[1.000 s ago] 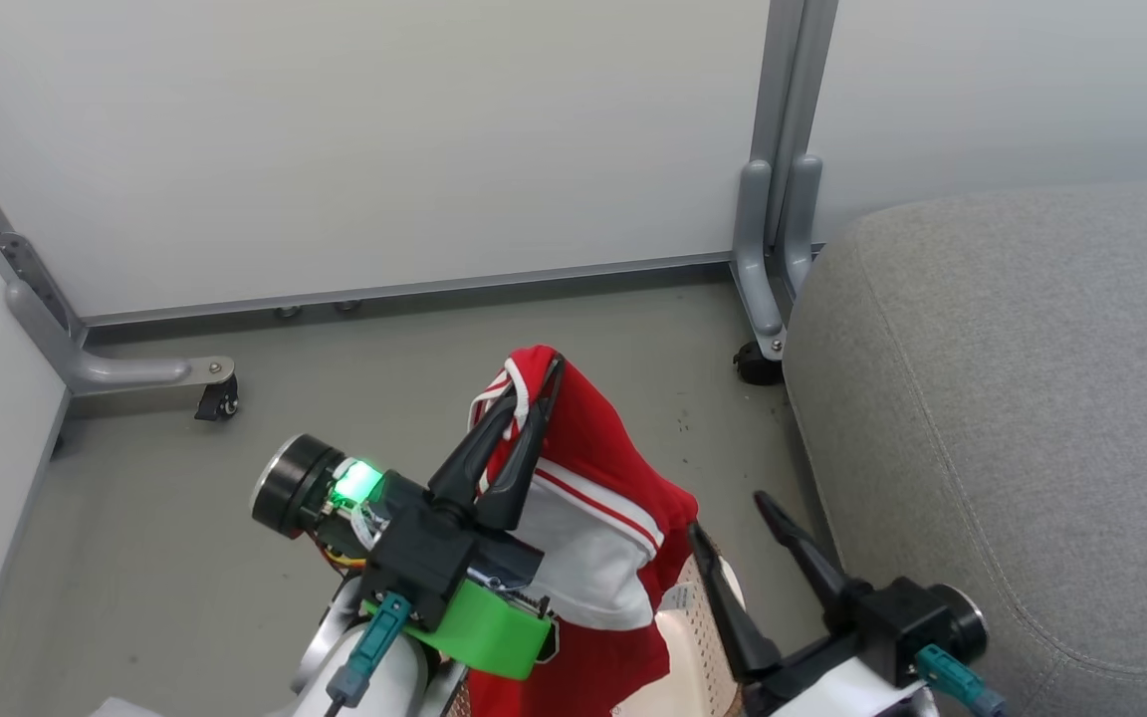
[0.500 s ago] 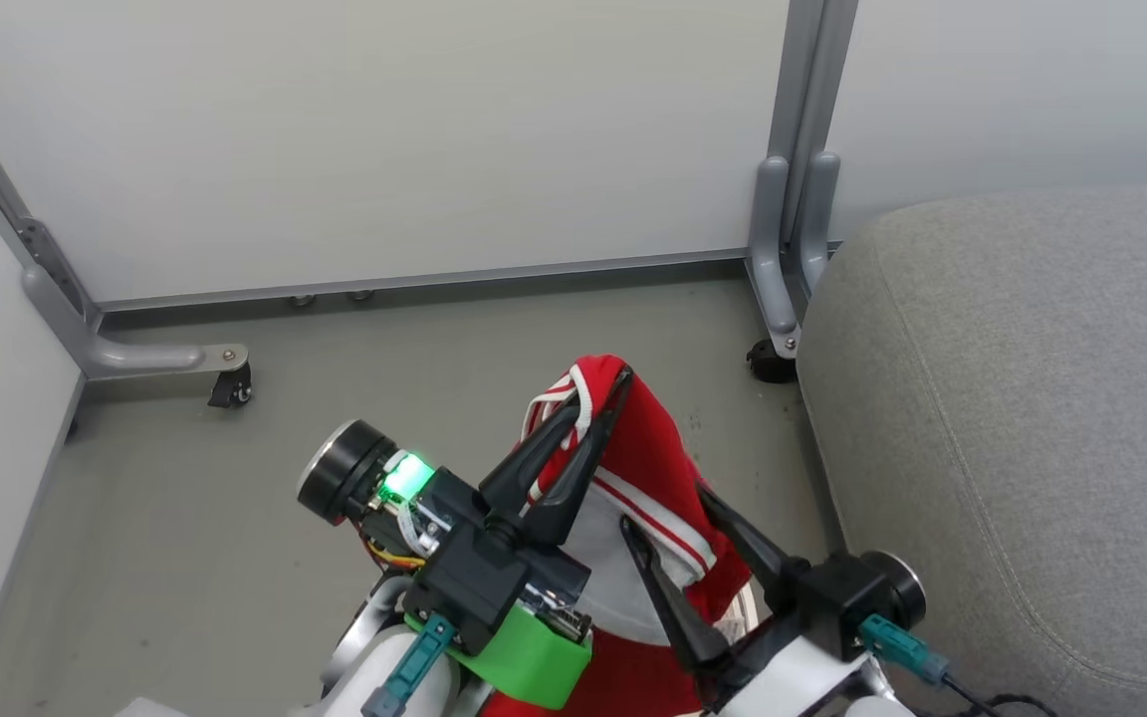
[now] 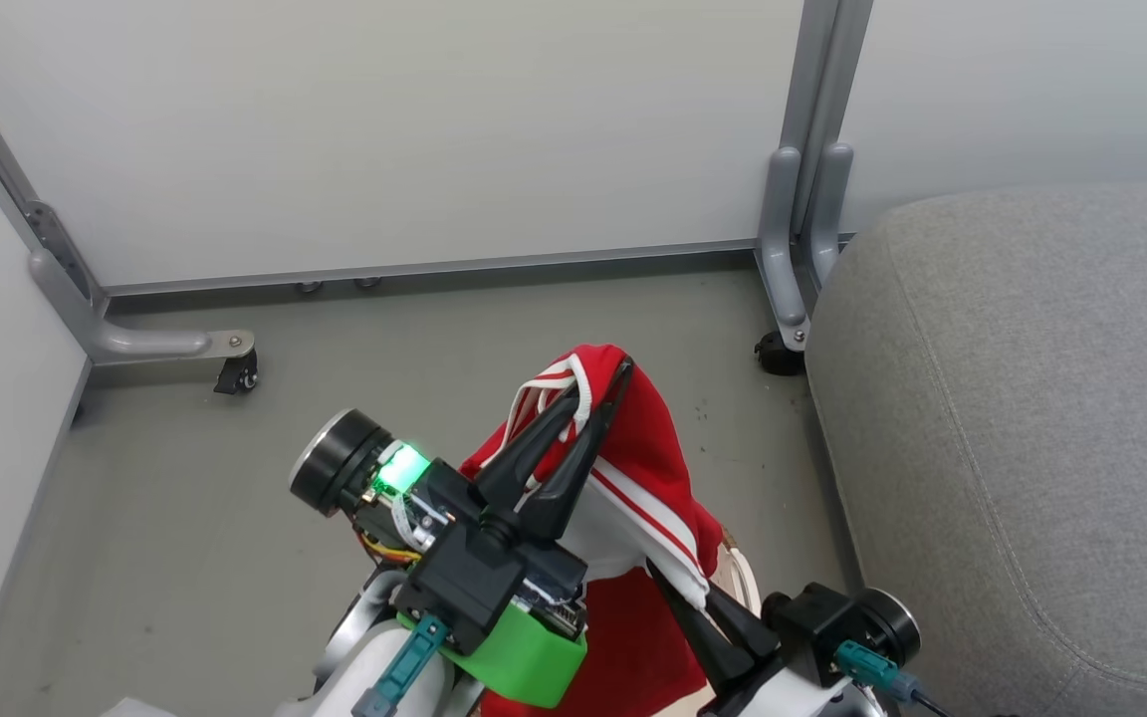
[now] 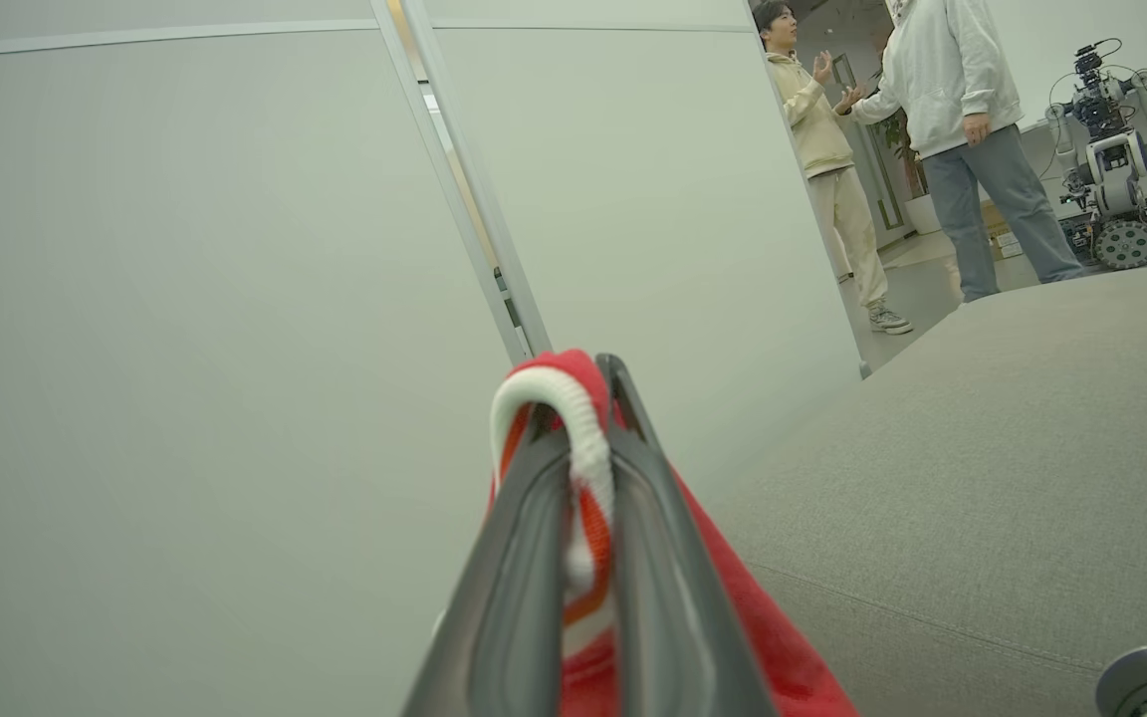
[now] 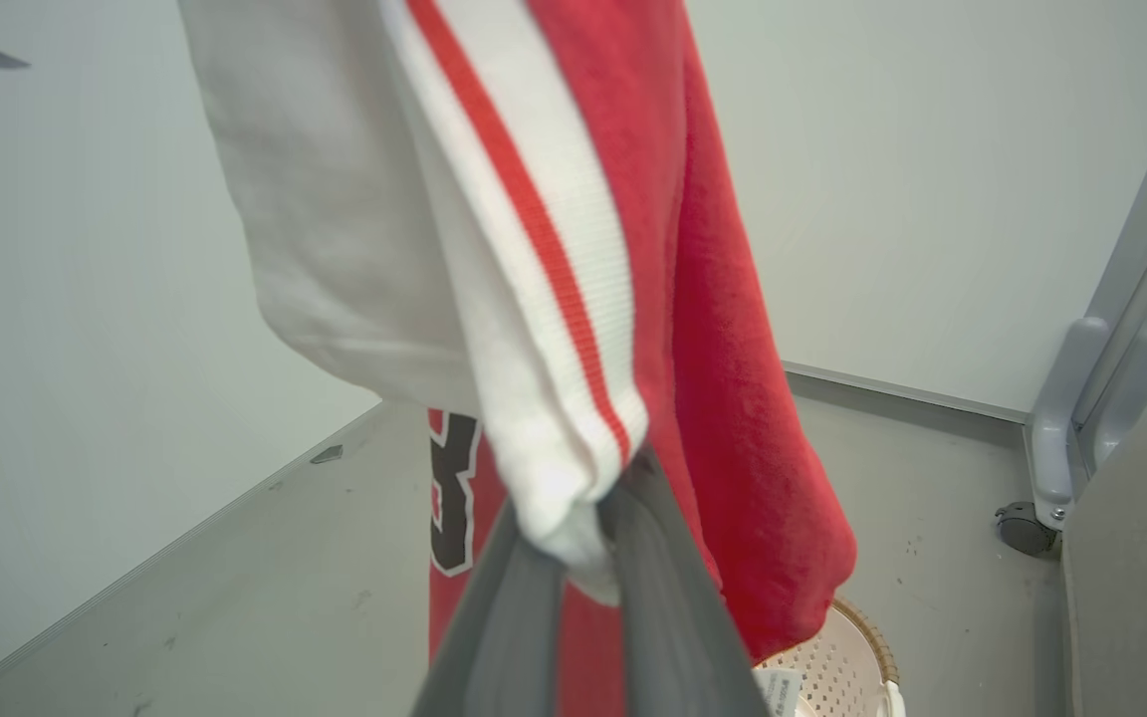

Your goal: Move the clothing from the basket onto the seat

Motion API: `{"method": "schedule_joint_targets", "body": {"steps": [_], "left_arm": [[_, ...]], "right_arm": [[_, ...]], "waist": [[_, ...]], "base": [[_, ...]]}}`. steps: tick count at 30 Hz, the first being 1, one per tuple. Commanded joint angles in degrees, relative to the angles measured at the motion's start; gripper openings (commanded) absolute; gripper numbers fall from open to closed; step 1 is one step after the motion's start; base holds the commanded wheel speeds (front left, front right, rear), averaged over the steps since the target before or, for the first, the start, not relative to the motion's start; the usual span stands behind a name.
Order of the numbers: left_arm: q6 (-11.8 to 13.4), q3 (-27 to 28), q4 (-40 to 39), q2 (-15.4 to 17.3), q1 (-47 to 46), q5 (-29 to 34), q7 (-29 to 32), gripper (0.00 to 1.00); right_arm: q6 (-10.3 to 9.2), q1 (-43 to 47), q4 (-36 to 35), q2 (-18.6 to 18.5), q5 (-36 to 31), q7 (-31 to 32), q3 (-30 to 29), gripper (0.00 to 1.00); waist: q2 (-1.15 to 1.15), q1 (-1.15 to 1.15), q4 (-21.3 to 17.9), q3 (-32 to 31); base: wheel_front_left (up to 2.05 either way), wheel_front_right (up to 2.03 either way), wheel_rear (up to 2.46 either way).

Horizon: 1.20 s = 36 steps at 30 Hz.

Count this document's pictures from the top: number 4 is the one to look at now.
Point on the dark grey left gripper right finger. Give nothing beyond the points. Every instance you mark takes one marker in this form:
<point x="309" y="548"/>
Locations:
<point x="663" y="597"/>

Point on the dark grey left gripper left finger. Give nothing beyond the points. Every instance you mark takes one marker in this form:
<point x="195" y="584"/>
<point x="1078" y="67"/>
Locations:
<point x="514" y="597"/>

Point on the red white orange knit garment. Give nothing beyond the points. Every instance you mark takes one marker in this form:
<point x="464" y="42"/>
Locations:
<point x="588" y="468"/>

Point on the grey partition panel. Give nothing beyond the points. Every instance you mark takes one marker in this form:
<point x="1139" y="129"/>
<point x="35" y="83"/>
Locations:
<point x="195" y="378"/>
<point x="653" y="199"/>

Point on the cardboard box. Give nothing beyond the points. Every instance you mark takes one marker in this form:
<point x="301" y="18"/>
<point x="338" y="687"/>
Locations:
<point x="1000" y="234"/>

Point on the person in cream outfit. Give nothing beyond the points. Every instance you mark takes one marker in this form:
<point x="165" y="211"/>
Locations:
<point x="827" y="149"/>

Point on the potted green plant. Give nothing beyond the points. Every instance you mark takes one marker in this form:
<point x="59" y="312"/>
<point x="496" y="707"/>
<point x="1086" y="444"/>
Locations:
<point x="907" y="164"/>

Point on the white grey wheeled robot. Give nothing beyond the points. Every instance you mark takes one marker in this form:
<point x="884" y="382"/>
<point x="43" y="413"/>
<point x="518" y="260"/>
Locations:
<point x="1121" y="159"/>

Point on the person in white hoodie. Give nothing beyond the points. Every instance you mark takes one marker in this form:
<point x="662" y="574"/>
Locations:
<point x="962" y="110"/>

